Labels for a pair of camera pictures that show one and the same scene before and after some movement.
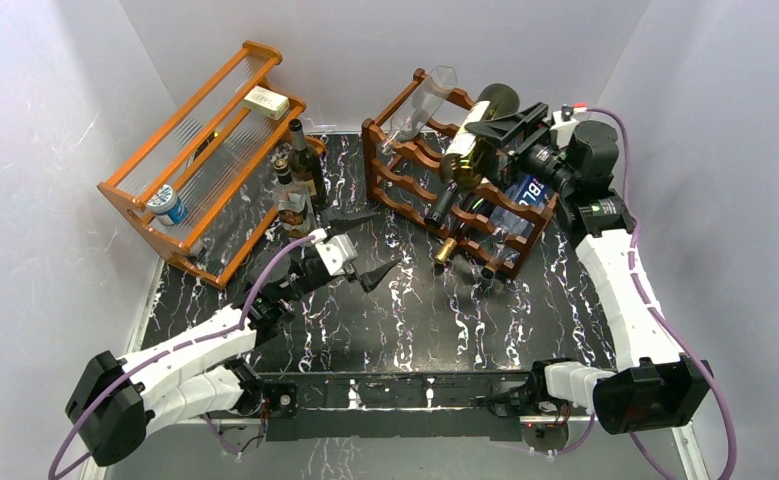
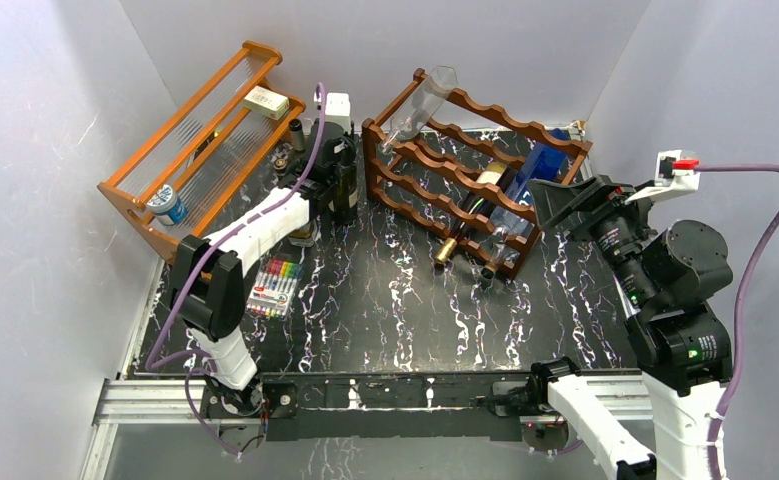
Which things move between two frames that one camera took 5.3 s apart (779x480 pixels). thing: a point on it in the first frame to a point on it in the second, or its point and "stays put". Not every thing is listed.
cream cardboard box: x=266 y=102 stays put
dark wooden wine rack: x=403 y=144 stays put
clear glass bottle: x=416 y=114 stays put
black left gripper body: x=309 y=278 to x=346 y=161
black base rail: x=463 y=404 stays put
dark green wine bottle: x=471 y=154 to x=344 y=202
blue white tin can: x=165 y=203 stays put
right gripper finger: x=502 y=128 to x=550 y=201
